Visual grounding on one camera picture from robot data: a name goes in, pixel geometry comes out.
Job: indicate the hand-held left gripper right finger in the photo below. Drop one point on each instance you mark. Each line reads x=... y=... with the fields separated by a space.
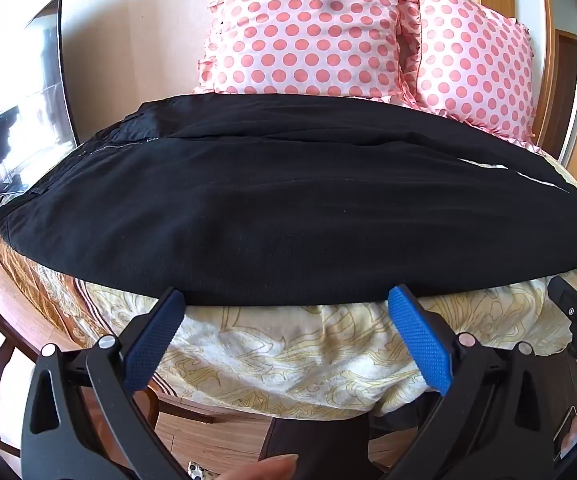
x=418 y=340

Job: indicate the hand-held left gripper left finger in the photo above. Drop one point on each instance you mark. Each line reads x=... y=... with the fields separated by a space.
x=156 y=332

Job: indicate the black pants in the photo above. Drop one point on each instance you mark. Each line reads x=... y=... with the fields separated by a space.
x=268 y=210

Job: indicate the person's left hand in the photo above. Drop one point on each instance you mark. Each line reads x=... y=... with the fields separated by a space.
x=263 y=469

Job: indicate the yellow patterned bedspread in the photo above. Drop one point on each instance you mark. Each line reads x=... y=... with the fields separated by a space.
x=318 y=350

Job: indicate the person's left leg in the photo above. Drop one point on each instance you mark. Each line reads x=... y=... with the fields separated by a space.
x=318 y=445

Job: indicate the patterned slipper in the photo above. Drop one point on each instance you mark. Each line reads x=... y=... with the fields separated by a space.
x=197 y=472

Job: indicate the pink polka dot pillow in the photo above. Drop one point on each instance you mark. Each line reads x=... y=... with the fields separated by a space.
x=473 y=60
x=308 y=35

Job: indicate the wooden bed frame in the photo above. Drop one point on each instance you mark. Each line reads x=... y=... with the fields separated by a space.
x=203 y=400

